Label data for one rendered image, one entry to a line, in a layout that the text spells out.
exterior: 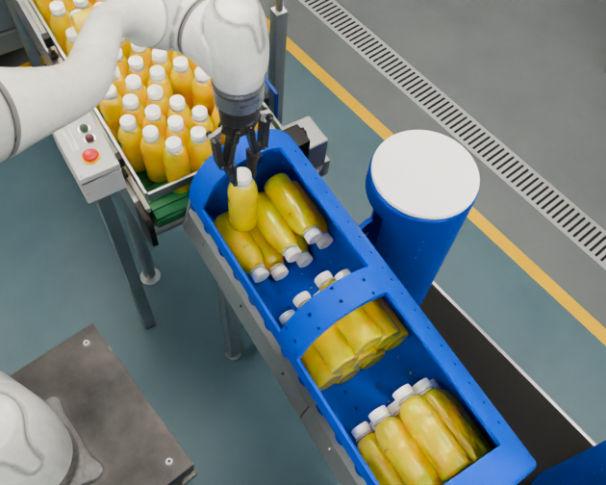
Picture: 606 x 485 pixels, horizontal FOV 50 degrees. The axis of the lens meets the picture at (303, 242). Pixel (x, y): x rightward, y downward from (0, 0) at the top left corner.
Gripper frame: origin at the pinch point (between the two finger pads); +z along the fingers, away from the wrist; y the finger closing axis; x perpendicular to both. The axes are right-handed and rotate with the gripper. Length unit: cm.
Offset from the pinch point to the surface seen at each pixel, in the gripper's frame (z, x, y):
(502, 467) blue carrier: 4, -74, 9
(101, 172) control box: 17.5, 26.1, -23.2
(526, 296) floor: 128, -31, 112
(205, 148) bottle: 23.0, 24.6, 2.6
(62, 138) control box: 17, 40, -27
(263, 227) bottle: 19.8, -4.3, 2.6
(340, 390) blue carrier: 30, -43, 0
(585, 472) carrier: 68, -88, 54
